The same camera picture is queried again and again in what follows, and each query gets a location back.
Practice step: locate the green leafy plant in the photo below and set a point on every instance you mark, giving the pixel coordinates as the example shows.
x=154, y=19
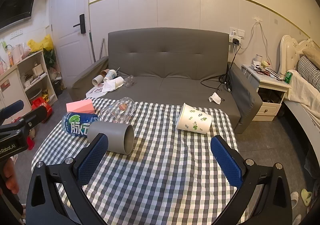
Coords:
x=50, y=58

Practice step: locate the white door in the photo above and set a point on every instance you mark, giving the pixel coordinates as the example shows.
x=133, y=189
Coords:
x=70, y=59

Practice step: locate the white lidded drink cup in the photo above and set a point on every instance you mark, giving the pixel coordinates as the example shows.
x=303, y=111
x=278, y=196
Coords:
x=110, y=75

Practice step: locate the person's left hand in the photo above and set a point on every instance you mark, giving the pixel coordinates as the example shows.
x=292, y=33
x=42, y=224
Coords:
x=10, y=176

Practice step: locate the pink box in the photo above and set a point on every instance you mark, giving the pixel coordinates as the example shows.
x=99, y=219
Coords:
x=80, y=107

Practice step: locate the red plastic bag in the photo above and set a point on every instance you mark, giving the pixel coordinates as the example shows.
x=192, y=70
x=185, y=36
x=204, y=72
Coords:
x=42, y=108

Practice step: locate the beige pillow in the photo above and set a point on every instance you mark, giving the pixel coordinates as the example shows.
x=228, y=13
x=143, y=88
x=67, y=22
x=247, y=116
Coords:
x=312, y=54

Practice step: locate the yellow plastic bag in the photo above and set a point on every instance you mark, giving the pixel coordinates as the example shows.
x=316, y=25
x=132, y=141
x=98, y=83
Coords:
x=41, y=43

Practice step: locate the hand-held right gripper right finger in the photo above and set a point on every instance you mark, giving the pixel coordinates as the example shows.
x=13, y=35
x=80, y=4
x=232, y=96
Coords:
x=227, y=163

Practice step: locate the green checkered tablecloth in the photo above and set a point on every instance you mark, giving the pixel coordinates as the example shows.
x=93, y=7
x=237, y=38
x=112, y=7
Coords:
x=155, y=180

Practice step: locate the white slipper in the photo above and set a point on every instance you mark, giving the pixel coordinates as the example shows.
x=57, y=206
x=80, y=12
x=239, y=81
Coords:
x=294, y=199
x=297, y=219

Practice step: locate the white printed cloth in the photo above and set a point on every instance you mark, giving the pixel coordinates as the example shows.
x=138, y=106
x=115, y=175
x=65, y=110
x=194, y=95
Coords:
x=105, y=88

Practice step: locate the grey sofa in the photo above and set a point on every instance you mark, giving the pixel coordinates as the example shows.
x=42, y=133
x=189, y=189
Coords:
x=162, y=64

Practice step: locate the black charger plug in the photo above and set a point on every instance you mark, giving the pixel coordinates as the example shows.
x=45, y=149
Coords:
x=236, y=41

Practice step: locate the white tumbler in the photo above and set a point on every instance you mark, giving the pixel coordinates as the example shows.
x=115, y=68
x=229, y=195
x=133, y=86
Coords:
x=257, y=60

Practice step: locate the white wall outlet panel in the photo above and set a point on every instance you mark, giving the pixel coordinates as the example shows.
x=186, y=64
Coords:
x=237, y=33

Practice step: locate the grey cup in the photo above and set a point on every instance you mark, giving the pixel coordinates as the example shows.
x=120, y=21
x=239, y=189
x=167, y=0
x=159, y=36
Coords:
x=112, y=135

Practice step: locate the pink kettle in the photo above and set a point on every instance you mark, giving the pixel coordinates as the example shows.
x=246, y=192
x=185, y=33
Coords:
x=17, y=54

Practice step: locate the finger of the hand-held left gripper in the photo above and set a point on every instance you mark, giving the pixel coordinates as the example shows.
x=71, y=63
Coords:
x=11, y=107
x=35, y=115

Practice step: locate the green drink can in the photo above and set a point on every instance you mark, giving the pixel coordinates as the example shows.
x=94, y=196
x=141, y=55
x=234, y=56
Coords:
x=289, y=77

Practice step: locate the green slipper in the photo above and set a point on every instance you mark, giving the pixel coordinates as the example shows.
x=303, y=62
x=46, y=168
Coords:
x=306, y=197

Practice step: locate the beige blanket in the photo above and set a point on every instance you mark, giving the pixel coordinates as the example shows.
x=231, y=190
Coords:
x=303, y=92

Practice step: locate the cream carved headboard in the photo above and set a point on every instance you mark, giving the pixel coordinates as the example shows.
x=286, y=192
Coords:
x=287, y=49

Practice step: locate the green mop stick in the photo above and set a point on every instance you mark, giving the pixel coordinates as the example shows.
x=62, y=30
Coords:
x=92, y=46

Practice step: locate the black range hood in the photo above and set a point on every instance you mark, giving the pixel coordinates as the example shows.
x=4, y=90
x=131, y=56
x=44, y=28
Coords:
x=17, y=4

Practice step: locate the beige open shelf unit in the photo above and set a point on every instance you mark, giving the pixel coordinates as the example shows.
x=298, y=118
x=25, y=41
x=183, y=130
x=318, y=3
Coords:
x=43, y=77

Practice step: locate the blue drink bottle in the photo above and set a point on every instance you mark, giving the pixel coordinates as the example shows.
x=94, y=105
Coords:
x=74, y=125

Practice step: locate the brown paper cup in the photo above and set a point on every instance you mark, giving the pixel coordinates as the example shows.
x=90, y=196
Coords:
x=104, y=72

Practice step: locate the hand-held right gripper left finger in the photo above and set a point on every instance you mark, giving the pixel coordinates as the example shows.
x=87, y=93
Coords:
x=92, y=160

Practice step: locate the white nightstand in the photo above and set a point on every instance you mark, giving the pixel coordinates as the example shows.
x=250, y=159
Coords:
x=270, y=90

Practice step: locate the grey metal stick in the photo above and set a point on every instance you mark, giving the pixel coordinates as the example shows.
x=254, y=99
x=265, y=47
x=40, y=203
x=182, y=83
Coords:
x=101, y=48

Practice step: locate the white leaf-print paper cup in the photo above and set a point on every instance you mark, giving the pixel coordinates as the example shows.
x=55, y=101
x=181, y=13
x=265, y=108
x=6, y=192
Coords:
x=192, y=120

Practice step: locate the white kitchen cabinet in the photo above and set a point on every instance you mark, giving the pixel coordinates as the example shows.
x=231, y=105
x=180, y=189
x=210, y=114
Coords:
x=12, y=87

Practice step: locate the clear glass cup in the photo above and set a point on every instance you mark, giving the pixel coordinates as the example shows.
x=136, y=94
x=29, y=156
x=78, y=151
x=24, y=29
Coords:
x=123, y=112

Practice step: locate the crumpled white tissue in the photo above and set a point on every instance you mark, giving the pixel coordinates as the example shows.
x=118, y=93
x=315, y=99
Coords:
x=215, y=98

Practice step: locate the checkered pillow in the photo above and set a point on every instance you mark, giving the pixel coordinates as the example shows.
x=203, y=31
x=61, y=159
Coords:
x=308, y=69

